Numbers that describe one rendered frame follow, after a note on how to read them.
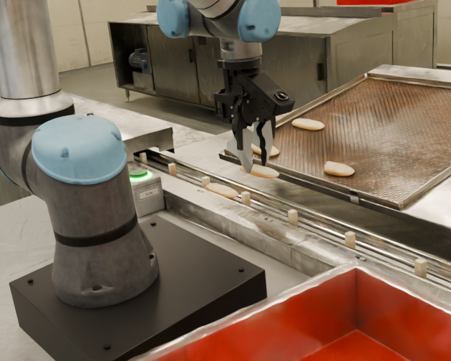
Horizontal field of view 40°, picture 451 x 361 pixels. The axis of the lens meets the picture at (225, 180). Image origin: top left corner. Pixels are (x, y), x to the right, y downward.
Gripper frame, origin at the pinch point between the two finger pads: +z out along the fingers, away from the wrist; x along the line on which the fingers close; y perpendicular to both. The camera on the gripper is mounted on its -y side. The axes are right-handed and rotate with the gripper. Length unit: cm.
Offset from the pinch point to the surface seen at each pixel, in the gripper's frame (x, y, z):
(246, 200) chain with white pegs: 0.7, 3.7, 8.2
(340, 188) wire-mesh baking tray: -8.0, -13.3, 4.5
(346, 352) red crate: 22.5, -39.7, 11.6
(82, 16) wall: -317, 682, 20
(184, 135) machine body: -29, 66, 12
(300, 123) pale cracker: -27.8, 15.3, 0.9
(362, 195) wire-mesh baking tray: -7.7, -18.7, 4.6
